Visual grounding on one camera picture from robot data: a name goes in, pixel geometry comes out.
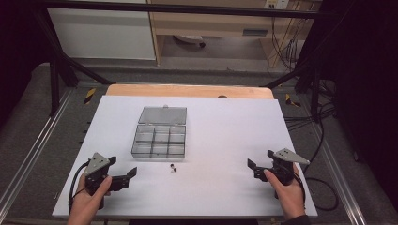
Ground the right hand-held gripper cable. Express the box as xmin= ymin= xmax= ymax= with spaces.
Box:
xmin=293 ymin=106 xmax=340 ymax=213

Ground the hanging cable bundle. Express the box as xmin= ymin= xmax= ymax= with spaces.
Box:
xmin=269 ymin=13 xmax=311 ymax=72

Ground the white cabinet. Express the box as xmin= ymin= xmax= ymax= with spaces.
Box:
xmin=46 ymin=0 xmax=157 ymax=61

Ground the chair base with wheel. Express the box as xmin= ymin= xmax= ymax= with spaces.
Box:
xmin=173 ymin=34 xmax=207 ymax=49

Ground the left hand-held gripper cable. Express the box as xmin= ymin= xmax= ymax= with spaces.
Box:
xmin=68 ymin=160 xmax=92 ymax=215

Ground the wall power socket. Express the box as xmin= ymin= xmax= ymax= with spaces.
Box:
xmin=263 ymin=0 xmax=291 ymax=10

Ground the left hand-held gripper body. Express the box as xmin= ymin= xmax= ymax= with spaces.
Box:
xmin=83 ymin=152 xmax=130 ymax=197

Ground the person's right hand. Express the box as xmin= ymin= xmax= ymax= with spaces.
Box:
xmin=263 ymin=163 xmax=307 ymax=221

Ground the black floor cable bundle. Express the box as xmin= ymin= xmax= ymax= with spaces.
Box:
xmin=282 ymin=79 xmax=338 ymax=133

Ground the person's left hand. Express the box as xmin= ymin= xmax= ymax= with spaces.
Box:
xmin=67 ymin=171 xmax=113 ymax=223

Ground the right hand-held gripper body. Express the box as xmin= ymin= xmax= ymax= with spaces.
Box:
xmin=253 ymin=147 xmax=311 ymax=187

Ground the black metal frame bar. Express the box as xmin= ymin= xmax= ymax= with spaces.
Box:
xmin=39 ymin=0 xmax=328 ymax=21

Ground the wooden desk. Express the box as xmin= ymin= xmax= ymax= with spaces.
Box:
xmin=145 ymin=0 xmax=324 ymax=69

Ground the clear plastic compartment box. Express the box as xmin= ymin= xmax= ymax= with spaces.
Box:
xmin=130 ymin=105 xmax=188 ymax=159

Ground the hand-held gripper cable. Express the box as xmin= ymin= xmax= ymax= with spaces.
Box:
xmin=68 ymin=160 xmax=92 ymax=215
xmin=293 ymin=106 xmax=340 ymax=213

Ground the aluminium floor rail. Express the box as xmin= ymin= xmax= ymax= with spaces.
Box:
xmin=308 ymin=123 xmax=368 ymax=225
xmin=0 ymin=88 xmax=75 ymax=214

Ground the black metal stand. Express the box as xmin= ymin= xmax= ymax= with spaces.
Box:
xmin=263 ymin=55 xmax=334 ymax=124
xmin=32 ymin=6 xmax=117 ymax=117

